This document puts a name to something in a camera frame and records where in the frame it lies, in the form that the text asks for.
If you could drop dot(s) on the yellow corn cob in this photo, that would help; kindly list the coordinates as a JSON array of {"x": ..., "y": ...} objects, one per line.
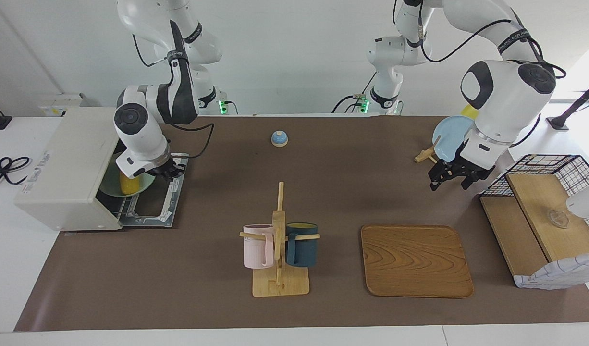
[{"x": 129, "y": 185}]

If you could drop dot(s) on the black stand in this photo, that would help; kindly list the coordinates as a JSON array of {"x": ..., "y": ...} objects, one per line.
[{"x": 558, "y": 122}]

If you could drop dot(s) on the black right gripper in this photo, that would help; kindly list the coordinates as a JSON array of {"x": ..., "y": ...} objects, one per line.
[{"x": 172, "y": 166}]

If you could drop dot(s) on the brown wooden tray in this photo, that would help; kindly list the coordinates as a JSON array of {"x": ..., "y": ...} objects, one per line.
[{"x": 414, "y": 262}]

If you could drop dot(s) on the dark blue mug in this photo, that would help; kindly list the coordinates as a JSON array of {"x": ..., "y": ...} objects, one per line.
[{"x": 304, "y": 247}]

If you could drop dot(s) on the yellow plate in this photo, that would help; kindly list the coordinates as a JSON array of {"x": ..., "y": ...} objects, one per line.
[{"x": 470, "y": 113}]

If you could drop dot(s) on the glass oven door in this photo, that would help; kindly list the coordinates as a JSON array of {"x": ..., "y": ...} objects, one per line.
[{"x": 150, "y": 214}]

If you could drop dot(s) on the beige toaster oven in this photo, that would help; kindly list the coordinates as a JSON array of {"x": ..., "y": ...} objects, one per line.
[{"x": 59, "y": 173}]

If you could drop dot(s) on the light blue plate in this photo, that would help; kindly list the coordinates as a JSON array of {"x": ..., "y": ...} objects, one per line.
[{"x": 450, "y": 137}]

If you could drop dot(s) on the small clear glass dish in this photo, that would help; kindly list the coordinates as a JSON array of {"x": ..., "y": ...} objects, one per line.
[{"x": 558, "y": 219}]

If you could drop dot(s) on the brown table mat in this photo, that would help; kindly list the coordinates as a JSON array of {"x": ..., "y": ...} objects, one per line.
[{"x": 323, "y": 192}]

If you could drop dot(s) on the white rounded device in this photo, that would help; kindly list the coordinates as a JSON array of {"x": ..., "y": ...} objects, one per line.
[{"x": 587, "y": 199}]

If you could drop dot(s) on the pale green plate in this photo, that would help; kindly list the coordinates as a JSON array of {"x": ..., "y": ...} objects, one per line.
[{"x": 109, "y": 185}]

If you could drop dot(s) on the pink mug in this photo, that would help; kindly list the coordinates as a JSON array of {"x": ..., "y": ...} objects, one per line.
[{"x": 256, "y": 247}]

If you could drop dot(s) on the white checked cloth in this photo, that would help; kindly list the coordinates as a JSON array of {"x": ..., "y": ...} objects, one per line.
[{"x": 558, "y": 275}]

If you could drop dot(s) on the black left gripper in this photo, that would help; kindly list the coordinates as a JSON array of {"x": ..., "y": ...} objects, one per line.
[{"x": 462, "y": 163}]

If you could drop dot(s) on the light wooden shelf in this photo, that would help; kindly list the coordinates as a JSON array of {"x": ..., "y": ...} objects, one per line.
[{"x": 539, "y": 197}]

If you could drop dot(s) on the wooden mug rack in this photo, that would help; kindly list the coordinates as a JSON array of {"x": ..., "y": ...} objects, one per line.
[{"x": 278, "y": 283}]

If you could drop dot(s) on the small blue call bell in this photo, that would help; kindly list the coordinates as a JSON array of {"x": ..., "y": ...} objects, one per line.
[{"x": 279, "y": 139}]

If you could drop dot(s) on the wooden plate rack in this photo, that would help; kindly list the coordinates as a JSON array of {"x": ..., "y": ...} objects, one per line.
[{"x": 424, "y": 156}]

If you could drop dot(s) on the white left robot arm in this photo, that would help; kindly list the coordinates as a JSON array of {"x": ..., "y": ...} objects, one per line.
[{"x": 506, "y": 96}]

